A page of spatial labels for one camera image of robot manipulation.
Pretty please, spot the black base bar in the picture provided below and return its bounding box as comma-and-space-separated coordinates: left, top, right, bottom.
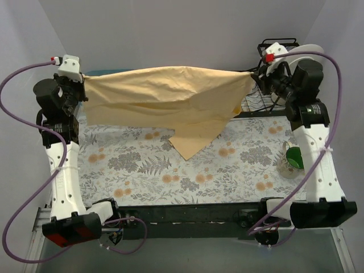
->
87, 203, 292, 240

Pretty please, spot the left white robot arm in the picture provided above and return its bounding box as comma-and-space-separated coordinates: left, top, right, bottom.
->
33, 73, 121, 247

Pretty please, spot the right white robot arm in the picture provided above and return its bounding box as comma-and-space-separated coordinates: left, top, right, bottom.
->
249, 59, 357, 233

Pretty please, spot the floral table mat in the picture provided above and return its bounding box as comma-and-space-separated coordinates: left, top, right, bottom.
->
78, 114, 303, 206

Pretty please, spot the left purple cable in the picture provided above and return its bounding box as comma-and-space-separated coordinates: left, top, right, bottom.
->
0, 61, 148, 264

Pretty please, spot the aluminium frame rail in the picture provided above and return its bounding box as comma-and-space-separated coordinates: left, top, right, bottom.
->
24, 209, 355, 272

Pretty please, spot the pale yellow t shirt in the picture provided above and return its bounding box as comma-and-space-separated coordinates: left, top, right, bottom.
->
84, 66, 255, 159

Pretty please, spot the teal plastic basin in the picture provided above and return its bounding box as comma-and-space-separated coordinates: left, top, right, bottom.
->
85, 69, 129, 76

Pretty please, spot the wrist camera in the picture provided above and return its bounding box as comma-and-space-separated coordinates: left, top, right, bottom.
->
263, 42, 288, 76
51, 55, 83, 83

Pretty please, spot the green cup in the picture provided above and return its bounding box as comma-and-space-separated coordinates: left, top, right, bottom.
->
276, 141, 304, 179

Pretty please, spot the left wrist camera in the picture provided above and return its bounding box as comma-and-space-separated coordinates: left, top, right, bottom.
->
51, 55, 83, 83

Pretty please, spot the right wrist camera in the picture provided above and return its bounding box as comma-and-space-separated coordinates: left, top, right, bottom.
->
263, 42, 288, 76

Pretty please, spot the white ceramic plate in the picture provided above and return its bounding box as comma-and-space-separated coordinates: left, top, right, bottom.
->
286, 44, 324, 63

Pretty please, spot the black wire dish rack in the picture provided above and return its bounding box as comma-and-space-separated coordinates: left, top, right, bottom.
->
235, 38, 299, 119

